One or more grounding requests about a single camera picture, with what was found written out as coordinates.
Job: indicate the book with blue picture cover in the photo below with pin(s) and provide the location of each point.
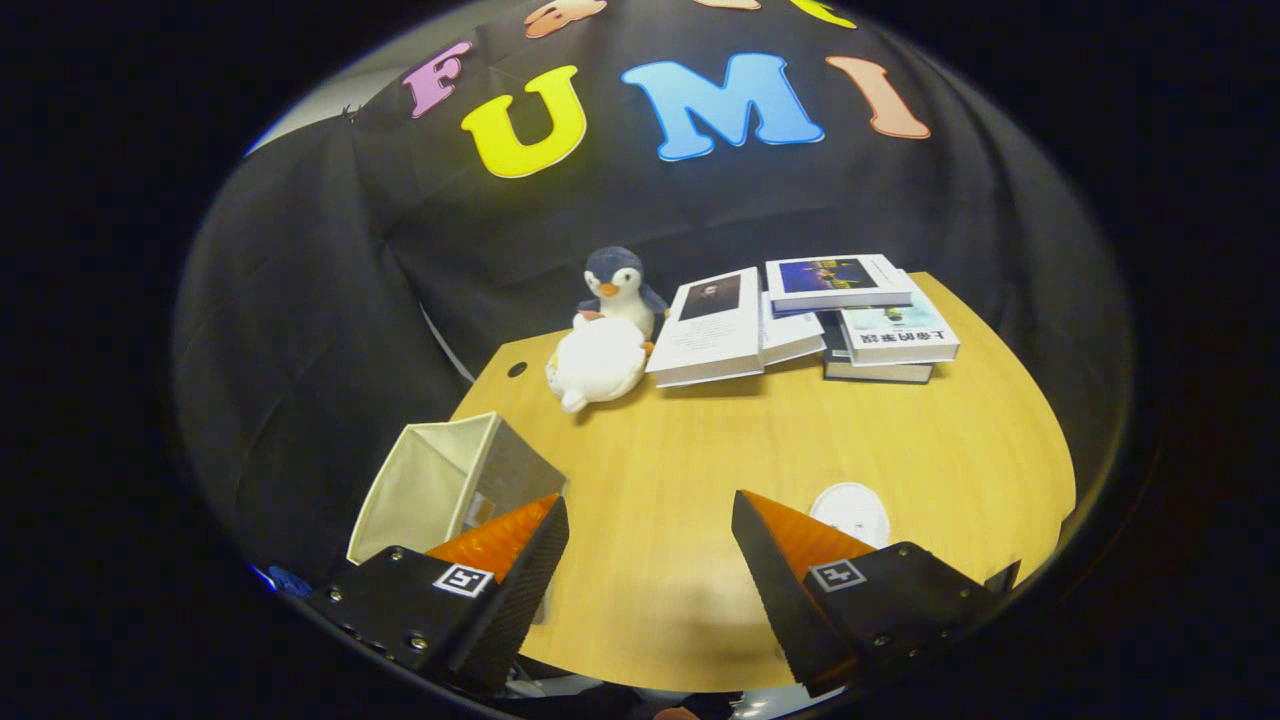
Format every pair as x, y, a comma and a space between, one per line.
835, 280

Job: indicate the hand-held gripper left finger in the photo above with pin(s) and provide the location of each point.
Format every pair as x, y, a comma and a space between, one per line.
515, 610

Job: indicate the white canvas shoe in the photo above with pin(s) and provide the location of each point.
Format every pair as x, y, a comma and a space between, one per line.
850, 512

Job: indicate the book with pale green cover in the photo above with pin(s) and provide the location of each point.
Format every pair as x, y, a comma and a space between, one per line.
895, 335

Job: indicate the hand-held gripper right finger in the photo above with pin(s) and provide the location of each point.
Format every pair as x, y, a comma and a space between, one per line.
785, 610

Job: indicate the blue crumpled object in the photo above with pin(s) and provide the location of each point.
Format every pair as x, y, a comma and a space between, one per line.
288, 580

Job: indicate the grey penguin plush toy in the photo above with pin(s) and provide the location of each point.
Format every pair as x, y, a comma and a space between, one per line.
618, 285

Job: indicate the dark grey book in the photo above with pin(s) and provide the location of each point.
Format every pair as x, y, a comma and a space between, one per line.
875, 372

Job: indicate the grey fabric storage box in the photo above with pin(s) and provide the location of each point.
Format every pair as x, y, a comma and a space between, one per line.
430, 480

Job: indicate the black backdrop cloth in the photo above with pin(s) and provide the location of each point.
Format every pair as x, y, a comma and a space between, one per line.
330, 330

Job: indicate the white round plush toy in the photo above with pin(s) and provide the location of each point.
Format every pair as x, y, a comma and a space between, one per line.
600, 365

